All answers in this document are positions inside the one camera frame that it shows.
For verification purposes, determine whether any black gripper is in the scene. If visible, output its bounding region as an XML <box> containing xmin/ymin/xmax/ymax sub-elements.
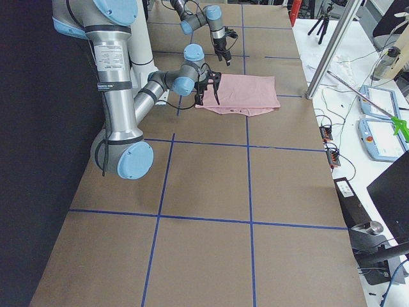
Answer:
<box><xmin>212</xmin><ymin>37</ymin><xmax>231</xmax><ymax>66</ymax></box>
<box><xmin>194</xmin><ymin>70</ymin><xmax>221</xmax><ymax>106</ymax></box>

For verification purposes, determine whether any pink printed t-shirt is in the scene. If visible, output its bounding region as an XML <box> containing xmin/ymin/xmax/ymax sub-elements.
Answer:
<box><xmin>196</xmin><ymin>74</ymin><xmax>281</xmax><ymax>116</ymax></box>

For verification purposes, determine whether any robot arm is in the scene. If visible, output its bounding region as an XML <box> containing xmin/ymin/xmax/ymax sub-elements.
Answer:
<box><xmin>52</xmin><ymin>1</ymin><xmax>221</xmax><ymax>180</ymax></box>
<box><xmin>170</xmin><ymin>0</ymin><xmax>238</xmax><ymax>66</ymax></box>

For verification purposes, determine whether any red cylinder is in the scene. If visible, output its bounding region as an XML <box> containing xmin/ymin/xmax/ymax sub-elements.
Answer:
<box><xmin>289</xmin><ymin>0</ymin><xmax>303</xmax><ymax>26</ymax></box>

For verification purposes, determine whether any small black tripod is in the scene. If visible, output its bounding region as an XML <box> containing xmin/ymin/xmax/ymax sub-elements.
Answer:
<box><xmin>307</xmin><ymin>3</ymin><xmax>333</xmax><ymax>45</ymax></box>

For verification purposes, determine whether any orange terminal block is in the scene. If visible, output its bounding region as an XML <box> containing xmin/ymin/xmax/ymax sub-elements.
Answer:
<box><xmin>319</xmin><ymin>125</ymin><xmax>333</xmax><ymax>142</ymax></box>
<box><xmin>326</xmin><ymin>148</ymin><xmax>341</xmax><ymax>169</ymax></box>

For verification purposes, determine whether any grey water bottle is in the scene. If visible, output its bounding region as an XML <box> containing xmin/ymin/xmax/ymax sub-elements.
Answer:
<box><xmin>372</xmin><ymin>46</ymin><xmax>401</xmax><ymax>81</ymax></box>

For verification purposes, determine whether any upper blue teach pendant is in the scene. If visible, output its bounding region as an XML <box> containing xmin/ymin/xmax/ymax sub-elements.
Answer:
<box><xmin>359</xmin><ymin>85</ymin><xmax>400</xmax><ymax>120</ymax></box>

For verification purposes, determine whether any blue teach pendant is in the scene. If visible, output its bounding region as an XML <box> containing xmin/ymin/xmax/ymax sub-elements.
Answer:
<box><xmin>359</xmin><ymin>85</ymin><xmax>400</xmax><ymax>120</ymax></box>
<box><xmin>359</xmin><ymin>118</ymin><xmax>408</xmax><ymax>162</ymax></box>

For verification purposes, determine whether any lower blue teach pendant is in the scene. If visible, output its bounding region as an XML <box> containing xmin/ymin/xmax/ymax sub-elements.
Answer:
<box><xmin>359</xmin><ymin>118</ymin><xmax>408</xmax><ymax>162</ymax></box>

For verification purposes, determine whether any metal rod stand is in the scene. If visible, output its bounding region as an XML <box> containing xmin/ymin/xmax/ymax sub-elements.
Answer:
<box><xmin>327</xmin><ymin>70</ymin><xmax>409</xmax><ymax>142</ymax></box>

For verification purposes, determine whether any black box with label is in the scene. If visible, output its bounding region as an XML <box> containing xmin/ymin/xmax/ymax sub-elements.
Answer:
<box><xmin>333</xmin><ymin>177</ymin><xmax>378</xmax><ymax>253</ymax></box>

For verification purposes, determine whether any black monitor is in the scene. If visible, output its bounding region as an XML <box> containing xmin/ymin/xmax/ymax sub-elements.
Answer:
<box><xmin>367</xmin><ymin>152</ymin><xmax>409</xmax><ymax>242</ymax></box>

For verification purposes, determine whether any aluminium frame post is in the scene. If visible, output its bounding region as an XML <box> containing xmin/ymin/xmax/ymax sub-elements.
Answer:
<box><xmin>305</xmin><ymin>0</ymin><xmax>362</xmax><ymax>100</ymax></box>

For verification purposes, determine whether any black clamp mount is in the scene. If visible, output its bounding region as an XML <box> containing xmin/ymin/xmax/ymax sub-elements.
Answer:
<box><xmin>348</xmin><ymin>221</ymin><xmax>408</xmax><ymax>285</ymax></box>

